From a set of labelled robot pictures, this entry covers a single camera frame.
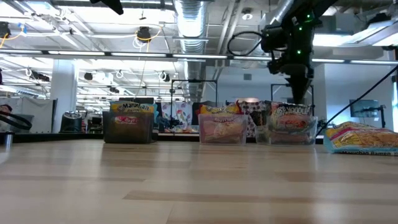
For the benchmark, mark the clear plastic bin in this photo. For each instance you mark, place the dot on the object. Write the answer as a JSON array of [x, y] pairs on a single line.
[[222, 142], [314, 140]]

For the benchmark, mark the wall monitor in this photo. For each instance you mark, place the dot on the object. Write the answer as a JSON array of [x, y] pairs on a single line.
[[363, 108]]

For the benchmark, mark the black metal frame stand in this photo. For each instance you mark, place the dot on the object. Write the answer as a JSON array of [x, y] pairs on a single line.
[[276, 84], [194, 81]]

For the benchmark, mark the white colourful print cloth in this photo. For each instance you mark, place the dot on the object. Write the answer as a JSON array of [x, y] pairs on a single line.
[[180, 113]]

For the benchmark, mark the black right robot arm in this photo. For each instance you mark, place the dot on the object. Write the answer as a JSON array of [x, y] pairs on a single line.
[[306, 21]]

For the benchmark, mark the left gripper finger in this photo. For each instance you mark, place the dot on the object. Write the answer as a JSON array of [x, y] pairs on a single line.
[[109, 4]]

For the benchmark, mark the small grey metal post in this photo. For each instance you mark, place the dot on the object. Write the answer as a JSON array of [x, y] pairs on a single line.
[[8, 139]]

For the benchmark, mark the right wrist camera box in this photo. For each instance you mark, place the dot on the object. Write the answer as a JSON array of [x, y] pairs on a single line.
[[275, 66]]

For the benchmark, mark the dark patterned cloth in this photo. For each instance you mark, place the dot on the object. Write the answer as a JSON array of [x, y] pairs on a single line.
[[248, 107]]

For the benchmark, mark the black round bin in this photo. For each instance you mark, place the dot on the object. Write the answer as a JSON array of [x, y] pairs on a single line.
[[71, 121]]

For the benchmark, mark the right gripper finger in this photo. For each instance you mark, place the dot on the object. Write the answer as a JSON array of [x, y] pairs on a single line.
[[299, 88]]

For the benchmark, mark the blue Maruchan ramen packet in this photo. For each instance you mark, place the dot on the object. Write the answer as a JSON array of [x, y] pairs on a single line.
[[126, 107], [360, 138], [148, 109]]

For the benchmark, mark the white fabric partition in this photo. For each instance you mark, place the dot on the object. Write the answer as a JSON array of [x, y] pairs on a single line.
[[37, 107]]

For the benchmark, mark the grey bin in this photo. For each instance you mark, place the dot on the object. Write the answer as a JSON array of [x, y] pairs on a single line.
[[23, 124]]

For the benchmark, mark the dark plastic bin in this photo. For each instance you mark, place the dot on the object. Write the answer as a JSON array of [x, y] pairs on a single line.
[[129, 133]]

